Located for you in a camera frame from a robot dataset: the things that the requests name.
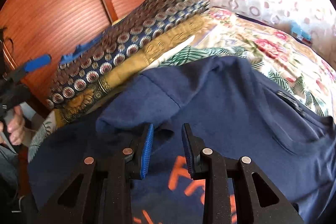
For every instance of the person's left hand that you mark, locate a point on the person's left hand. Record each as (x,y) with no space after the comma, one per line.
(16,127)

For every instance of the blue item on bed head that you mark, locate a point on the blue item on bed head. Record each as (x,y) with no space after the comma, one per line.
(299,34)

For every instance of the yellow gold folded blanket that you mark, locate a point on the yellow gold folded blanket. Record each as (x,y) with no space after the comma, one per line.
(168,42)

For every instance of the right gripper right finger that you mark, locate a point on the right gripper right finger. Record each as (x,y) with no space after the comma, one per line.
(257,199)

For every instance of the floral leaf bed sheet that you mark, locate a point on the floral leaf bed sheet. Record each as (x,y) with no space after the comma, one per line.
(290,64)

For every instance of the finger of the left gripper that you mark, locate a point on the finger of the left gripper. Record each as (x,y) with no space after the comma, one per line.
(29,66)

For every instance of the grey sleeve left forearm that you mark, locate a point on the grey sleeve left forearm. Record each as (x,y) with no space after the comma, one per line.
(9,166)

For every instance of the circle patterned folded quilt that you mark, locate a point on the circle patterned folded quilt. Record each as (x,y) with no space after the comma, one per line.
(116,43)

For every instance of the navy blue printed t-shirt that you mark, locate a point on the navy blue printed t-shirt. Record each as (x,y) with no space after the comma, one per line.
(235,109)

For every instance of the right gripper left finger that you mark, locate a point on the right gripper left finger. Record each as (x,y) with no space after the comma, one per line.
(98,191)

